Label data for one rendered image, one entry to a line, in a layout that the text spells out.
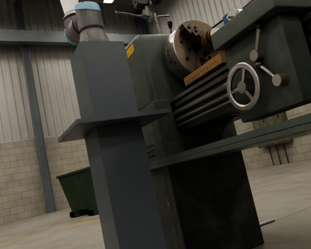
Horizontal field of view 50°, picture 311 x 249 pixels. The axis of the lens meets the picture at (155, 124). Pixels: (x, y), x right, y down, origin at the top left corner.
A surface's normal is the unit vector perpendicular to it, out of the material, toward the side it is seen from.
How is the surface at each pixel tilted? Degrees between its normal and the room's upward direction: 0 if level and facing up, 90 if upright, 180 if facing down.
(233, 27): 90
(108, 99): 90
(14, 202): 90
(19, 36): 90
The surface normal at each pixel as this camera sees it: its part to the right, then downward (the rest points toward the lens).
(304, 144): -0.84, 0.11
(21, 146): 0.50, -0.23
